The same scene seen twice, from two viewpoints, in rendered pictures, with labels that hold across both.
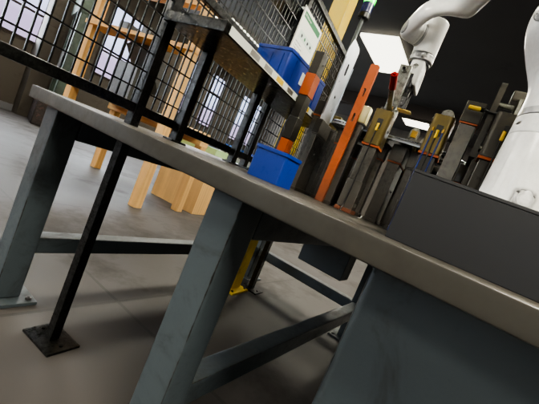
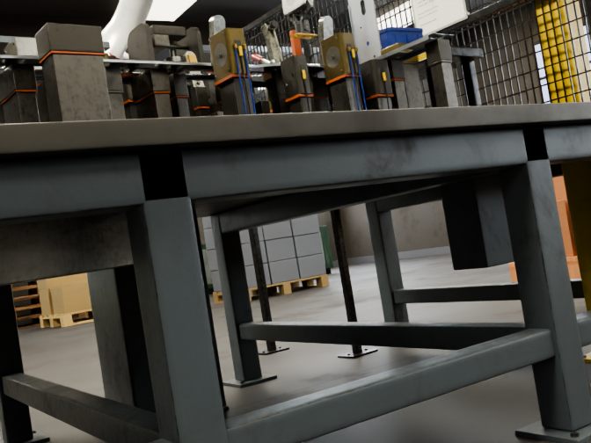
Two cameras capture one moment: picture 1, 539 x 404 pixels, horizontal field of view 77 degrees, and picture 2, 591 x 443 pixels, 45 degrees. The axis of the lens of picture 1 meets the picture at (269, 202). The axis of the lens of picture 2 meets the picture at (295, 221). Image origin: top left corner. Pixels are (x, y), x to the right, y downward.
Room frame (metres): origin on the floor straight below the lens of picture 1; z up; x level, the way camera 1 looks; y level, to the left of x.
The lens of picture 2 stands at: (2.13, -2.33, 0.48)
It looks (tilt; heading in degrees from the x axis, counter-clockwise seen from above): 2 degrees up; 116
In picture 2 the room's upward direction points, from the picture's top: 9 degrees counter-clockwise
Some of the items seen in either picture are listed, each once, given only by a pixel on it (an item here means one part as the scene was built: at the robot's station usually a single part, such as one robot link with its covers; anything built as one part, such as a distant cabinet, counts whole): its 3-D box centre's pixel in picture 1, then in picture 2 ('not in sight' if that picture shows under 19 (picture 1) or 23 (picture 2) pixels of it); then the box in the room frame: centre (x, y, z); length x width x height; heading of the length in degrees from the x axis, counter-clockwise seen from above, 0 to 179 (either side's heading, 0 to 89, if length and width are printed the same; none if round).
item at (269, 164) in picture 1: (274, 167); not in sight; (0.97, 0.03, 0.75); 0.11 x 0.10 x 0.09; 64
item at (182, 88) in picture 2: not in sight; (180, 129); (1.07, -0.73, 0.84); 0.07 x 0.04 x 0.29; 154
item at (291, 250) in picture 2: not in sight; (264, 247); (-1.71, 4.78, 0.54); 1.09 x 0.74 x 1.09; 58
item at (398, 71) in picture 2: (345, 175); (398, 108); (1.54, -0.27, 0.84); 0.05 x 0.05 x 0.29; 64
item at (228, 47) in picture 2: not in sight; (239, 100); (1.28, -0.76, 0.87); 0.12 x 0.07 x 0.35; 154
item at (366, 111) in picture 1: (346, 155); not in sight; (1.21, -0.19, 0.88); 0.04 x 0.04 x 0.37; 64
